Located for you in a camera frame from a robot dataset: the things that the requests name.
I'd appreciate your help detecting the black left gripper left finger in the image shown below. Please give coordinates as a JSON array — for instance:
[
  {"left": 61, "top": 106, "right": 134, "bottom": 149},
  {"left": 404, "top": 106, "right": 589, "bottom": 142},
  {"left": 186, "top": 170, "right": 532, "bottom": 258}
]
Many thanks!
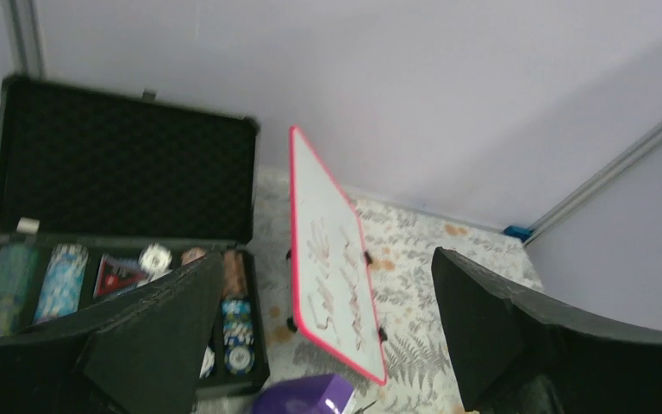
[{"left": 0, "top": 253, "right": 223, "bottom": 413}]

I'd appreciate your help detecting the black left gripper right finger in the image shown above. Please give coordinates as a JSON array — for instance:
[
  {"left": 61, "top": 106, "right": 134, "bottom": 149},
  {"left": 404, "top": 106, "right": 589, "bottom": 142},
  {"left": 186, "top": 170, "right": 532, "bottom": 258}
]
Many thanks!
[{"left": 431, "top": 248, "right": 662, "bottom": 413}]

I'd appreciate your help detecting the pink framed whiteboard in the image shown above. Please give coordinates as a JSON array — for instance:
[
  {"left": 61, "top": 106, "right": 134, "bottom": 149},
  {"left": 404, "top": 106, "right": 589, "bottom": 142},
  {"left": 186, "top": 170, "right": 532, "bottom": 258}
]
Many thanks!
[{"left": 289, "top": 126, "right": 388, "bottom": 386}]

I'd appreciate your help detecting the blue poker chip stack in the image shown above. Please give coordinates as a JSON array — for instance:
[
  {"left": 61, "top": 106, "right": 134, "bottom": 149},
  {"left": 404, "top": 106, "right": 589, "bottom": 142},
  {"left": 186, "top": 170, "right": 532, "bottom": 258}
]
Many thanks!
[{"left": 221, "top": 299, "right": 255, "bottom": 375}]

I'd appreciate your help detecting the floral tablecloth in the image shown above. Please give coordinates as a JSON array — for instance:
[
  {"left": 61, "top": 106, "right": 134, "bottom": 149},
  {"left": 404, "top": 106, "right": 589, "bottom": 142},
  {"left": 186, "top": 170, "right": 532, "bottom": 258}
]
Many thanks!
[{"left": 193, "top": 168, "right": 545, "bottom": 414}]

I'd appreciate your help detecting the orange poker chip stack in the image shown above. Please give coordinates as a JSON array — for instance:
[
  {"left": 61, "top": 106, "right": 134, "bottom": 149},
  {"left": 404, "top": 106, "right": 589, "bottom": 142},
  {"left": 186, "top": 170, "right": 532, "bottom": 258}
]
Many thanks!
[{"left": 222, "top": 250, "right": 247, "bottom": 299}]

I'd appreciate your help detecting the black poker chip case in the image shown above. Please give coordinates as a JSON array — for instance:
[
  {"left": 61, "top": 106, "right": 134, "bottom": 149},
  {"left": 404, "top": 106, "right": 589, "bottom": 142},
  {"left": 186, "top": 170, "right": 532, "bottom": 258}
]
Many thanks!
[{"left": 0, "top": 75, "right": 270, "bottom": 403}]

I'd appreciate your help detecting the purple box holder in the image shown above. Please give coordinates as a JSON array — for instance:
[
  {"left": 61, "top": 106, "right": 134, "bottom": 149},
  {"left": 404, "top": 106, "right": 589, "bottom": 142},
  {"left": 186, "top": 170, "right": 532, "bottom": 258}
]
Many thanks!
[{"left": 250, "top": 373, "right": 356, "bottom": 414}]

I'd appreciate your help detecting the blue corner bracket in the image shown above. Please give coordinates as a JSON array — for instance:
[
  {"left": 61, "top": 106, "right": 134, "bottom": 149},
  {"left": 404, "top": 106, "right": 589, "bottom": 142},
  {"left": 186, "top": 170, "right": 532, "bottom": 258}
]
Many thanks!
[{"left": 503, "top": 225, "right": 533, "bottom": 242}]

